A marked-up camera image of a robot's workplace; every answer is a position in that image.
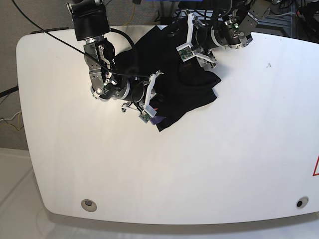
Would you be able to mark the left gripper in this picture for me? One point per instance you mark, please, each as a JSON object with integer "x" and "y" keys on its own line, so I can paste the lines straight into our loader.
{"x": 204, "y": 18}

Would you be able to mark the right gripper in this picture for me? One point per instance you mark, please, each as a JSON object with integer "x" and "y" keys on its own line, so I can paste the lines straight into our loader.
{"x": 105, "y": 87}

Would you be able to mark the black T-shirt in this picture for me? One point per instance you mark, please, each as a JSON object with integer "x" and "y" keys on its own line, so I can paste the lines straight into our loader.
{"x": 183, "y": 86}

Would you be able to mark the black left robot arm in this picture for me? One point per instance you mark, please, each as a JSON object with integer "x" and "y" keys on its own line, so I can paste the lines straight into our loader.
{"x": 219, "y": 24}

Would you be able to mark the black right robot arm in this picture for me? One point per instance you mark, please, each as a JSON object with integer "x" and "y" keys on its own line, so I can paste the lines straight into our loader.
{"x": 91, "y": 26}

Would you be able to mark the left table grommet hole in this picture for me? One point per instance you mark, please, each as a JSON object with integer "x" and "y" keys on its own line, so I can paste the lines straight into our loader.
{"x": 88, "y": 205}

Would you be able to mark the table grommet hole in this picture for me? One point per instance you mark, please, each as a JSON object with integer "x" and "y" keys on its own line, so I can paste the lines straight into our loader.
{"x": 88, "y": 205}
{"x": 302, "y": 202}

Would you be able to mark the red tape rectangle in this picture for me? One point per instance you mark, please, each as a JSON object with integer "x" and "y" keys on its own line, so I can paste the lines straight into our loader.
{"x": 316, "y": 170}

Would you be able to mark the right table grommet hole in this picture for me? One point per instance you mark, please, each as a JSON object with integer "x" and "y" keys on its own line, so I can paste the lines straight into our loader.
{"x": 302, "y": 202}

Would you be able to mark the aluminium frame rail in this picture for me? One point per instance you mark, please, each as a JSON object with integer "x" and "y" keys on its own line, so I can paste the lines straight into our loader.
{"x": 277, "y": 24}

